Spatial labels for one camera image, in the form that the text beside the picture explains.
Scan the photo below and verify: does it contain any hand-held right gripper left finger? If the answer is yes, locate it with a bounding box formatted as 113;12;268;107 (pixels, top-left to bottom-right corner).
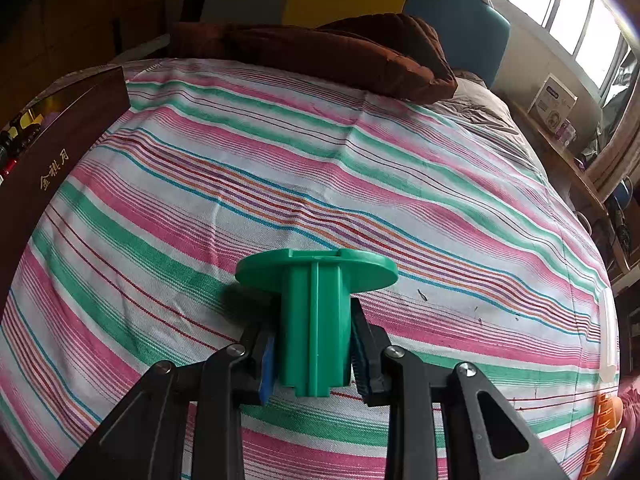
57;317;278;480

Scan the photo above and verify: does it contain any wooden wardrobe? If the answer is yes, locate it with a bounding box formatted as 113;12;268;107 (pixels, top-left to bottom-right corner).
0;0;196;106

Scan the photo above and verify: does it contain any gold tin box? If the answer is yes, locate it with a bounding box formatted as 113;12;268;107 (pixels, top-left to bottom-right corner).
0;64;131;311

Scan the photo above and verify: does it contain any grey bed sheet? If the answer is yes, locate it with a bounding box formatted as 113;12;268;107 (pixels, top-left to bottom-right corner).
432;72;546;171

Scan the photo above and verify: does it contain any white bed rail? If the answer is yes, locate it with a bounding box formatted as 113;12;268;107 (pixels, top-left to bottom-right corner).
107;32;171;66

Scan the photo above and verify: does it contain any beige side curtain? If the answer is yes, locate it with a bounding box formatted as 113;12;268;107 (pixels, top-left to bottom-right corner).
585;50;640;201

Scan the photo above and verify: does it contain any green plastic spool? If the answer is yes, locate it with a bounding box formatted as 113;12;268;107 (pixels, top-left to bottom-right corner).
235;248;399;397

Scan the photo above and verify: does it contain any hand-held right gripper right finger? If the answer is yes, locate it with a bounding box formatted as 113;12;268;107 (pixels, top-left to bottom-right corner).
350;299;571;480

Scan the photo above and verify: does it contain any striped blanket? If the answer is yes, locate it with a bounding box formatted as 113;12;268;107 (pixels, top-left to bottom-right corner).
0;57;621;480

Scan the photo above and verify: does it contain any wooden shelf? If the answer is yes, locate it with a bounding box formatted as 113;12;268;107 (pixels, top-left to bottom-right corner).
510;102;631;276

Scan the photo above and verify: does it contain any orange plastic basket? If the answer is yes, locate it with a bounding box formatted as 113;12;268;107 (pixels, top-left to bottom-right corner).
580;392;626;480

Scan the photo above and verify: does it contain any window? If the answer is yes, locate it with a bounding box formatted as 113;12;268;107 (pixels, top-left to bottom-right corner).
487;0;631;91

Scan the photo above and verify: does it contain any white cardboard box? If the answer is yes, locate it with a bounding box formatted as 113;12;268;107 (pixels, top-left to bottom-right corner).
527;72;578;133

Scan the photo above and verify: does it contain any brown quilt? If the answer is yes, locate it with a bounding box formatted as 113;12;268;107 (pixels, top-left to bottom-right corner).
167;12;458;106

